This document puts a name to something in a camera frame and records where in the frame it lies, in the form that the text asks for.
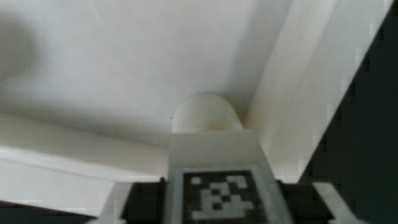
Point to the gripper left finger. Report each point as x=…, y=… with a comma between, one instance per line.
x=110, y=214

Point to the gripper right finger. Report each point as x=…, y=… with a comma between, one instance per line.
x=343, y=216

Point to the white leg with tags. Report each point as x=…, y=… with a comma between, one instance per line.
x=222, y=190

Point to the white square tabletop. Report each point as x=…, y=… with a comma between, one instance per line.
x=105, y=59

